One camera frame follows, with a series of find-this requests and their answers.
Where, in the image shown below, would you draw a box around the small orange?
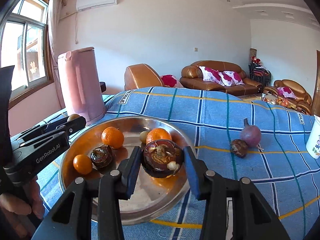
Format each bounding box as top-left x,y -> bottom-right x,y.
73,154 -> 93,175

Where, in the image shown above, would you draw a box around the small yellow round fruit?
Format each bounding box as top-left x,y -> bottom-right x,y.
139,131 -> 149,144

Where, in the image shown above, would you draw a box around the dark brown mangosteen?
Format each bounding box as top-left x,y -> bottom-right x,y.
141,139 -> 184,178

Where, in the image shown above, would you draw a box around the large orange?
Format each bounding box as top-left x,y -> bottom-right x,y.
146,128 -> 172,144

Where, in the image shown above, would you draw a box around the small yellow-brown longan fruit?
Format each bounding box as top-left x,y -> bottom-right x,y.
67,114 -> 80,122

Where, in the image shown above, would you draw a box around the person's left hand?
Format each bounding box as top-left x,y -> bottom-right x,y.
1,176 -> 45,239

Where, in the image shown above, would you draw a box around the silver metal plate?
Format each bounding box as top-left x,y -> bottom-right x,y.
59,116 -> 195,225

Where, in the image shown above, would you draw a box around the blue plaid tablecloth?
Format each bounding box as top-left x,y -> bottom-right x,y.
31,87 -> 319,239

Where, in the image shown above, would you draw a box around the purple red onion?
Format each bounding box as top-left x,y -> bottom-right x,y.
240,118 -> 264,151

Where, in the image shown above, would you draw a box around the pink electric kettle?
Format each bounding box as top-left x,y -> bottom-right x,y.
57,47 -> 106,125

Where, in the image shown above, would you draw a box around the white cartoon mug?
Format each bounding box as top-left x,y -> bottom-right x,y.
306,116 -> 320,159

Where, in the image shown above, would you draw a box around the wooden coffee table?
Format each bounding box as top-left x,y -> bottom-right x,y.
237,93 -> 298,111

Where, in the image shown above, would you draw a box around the brown wooden door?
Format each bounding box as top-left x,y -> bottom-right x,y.
312,50 -> 320,107

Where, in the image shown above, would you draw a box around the pink floral cushion on armchair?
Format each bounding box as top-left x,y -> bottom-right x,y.
277,87 -> 297,99

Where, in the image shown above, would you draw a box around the brown leather armchair far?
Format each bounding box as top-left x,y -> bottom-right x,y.
263,79 -> 312,115

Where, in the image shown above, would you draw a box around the stacked dark chairs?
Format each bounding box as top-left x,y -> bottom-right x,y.
248,62 -> 271,87

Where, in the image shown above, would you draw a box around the long brown leather sofa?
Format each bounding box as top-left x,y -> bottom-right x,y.
180,60 -> 263,96

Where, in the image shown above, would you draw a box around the pink floral cushion near chair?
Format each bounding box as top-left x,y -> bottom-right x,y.
161,74 -> 183,88

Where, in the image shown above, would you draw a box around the window with frame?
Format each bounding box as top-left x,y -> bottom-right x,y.
1,0 -> 53,108

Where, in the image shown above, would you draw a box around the white wall air conditioner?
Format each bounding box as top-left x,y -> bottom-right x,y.
76,0 -> 118,11

